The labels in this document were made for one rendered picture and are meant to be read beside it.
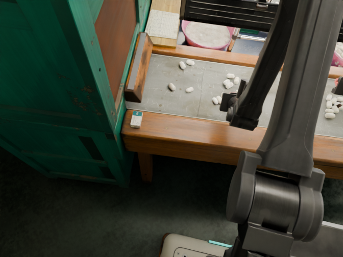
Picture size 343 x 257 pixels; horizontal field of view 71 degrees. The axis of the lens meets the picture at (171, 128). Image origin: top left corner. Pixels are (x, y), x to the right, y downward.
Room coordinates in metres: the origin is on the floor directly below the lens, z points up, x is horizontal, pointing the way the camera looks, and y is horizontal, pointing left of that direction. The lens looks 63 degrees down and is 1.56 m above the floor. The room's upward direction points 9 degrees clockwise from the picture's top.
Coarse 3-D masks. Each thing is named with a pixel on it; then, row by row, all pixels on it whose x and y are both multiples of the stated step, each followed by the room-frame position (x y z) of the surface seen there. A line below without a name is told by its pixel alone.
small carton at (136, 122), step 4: (136, 112) 0.44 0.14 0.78; (140, 112) 0.44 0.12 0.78; (132, 116) 0.42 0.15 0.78; (136, 116) 0.42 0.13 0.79; (140, 116) 0.42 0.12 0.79; (132, 120) 0.40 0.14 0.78; (136, 120) 0.40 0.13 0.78; (140, 120) 0.40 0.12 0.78; (132, 124) 0.38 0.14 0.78; (136, 124) 0.39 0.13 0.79; (140, 124) 0.40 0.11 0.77
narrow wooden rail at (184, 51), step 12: (156, 48) 0.78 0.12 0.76; (168, 48) 0.79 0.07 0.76; (180, 48) 0.80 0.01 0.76; (192, 48) 0.81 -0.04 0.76; (204, 48) 0.83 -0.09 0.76; (204, 60) 0.78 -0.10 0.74; (216, 60) 0.78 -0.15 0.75; (228, 60) 0.78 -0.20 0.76; (240, 60) 0.79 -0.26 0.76; (252, 60) 0.80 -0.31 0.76; (336, 72) 0.80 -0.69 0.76
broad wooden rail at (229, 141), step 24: (144, 120) 0.42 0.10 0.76; (168, 120) 0.43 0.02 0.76; (192, 120) 0.45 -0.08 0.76; (144, 144) 0.35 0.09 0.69; (168, 144) 0.36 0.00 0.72; (192, 144) 0.36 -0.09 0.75; (216, 144) 0.36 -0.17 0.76; (240, 144) 0.38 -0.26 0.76; (336, 144) 0.44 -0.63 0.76; (264, 168) 0.36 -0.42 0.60; (336, 168) 0.37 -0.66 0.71
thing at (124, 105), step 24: (144, 24) 0.91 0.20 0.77; (0, 120) 0.31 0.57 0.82; (120, 120) 0.39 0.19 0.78; (0, 144) 0.30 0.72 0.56; (24, 144) 0.32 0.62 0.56; (48, 144) 0.32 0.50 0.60; (72, 144) 0.32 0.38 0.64; (96, 144) 0.31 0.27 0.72; (120, 144) 0.34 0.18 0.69; (48, 168) 0.32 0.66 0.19; (72, 168) 0.32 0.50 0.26; (96, 168) 0.33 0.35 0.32; (120, 168) 0.32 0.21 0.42
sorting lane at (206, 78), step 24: (168, 72) 0.68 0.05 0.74; (192, 72) 0.70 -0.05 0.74; (216, 72) 0.72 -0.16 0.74; (240, 72) 0.74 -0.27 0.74; (144, 96) 0.54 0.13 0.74; (168, 96) 0.56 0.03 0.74; (192, 96) 0.57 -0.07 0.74; (216, 96) 0.59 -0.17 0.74; (336, 96) 0.69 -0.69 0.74; (216, 120) 0.48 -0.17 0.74; (264, 120) 0.51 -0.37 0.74; (336, 120) 0.57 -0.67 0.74
